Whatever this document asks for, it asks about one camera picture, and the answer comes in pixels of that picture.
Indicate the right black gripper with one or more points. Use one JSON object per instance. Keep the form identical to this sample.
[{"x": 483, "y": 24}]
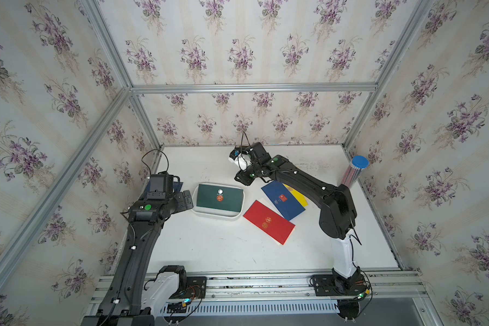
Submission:
[{"x": 241, "y": 179}]

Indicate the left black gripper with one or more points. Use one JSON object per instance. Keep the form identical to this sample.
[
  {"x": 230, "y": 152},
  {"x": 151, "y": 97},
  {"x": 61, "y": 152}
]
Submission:
[{"x": 180, "y": 204}]

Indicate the white rectangular storage tray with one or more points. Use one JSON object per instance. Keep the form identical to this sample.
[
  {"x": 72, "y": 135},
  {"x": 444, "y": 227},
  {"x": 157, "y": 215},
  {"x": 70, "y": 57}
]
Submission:
[{"x": 215, "y": 213}]

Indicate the blue envelope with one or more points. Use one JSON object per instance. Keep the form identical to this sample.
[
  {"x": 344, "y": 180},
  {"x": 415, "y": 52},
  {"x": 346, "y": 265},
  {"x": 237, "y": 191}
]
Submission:
[{"x": 283, "y": 200}]

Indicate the dark green envelope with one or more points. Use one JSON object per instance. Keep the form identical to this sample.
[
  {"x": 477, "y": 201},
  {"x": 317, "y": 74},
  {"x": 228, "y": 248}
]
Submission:
[{"x": 220, "y": 197}]

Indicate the red envelope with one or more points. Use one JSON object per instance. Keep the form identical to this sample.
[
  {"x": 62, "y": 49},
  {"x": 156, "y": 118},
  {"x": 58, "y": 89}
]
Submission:
[{"x": 269, "y": 222}]

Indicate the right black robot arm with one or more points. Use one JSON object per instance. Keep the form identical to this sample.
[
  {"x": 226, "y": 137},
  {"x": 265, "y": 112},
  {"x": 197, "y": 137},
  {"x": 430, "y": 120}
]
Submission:
[{"x": 337, "y": 209}]

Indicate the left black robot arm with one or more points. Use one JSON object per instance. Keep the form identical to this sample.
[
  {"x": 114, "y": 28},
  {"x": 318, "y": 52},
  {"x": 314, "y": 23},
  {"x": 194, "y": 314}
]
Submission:
[{"x": 130, "y": 299}]

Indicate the dark blue booklet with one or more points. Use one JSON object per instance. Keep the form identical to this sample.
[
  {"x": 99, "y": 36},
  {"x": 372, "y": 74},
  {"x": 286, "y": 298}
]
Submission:
[{"x": 177, "y": 186}]

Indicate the yellow envelope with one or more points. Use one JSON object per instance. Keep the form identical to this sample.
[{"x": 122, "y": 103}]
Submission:
[{"x": 297, "y": 195}]

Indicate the blue-lidded pencil tube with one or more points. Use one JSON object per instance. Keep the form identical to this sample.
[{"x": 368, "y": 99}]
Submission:
[{"x": 354, "y": 170}]

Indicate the small circuit board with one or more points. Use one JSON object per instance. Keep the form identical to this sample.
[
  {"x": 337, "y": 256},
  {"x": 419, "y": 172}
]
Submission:
[{"x": 177, "y": 308}]

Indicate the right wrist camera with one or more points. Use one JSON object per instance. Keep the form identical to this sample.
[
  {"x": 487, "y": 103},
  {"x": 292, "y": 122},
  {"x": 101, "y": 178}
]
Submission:
[{"x": 240, "y": 158}]

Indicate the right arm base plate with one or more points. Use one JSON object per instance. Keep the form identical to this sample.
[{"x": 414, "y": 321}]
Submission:
[{"x": 336, "y": 285}]

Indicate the aluminium mounting rail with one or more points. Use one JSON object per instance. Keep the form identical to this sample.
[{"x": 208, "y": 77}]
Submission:
[{"x": 291, "y": 293}]

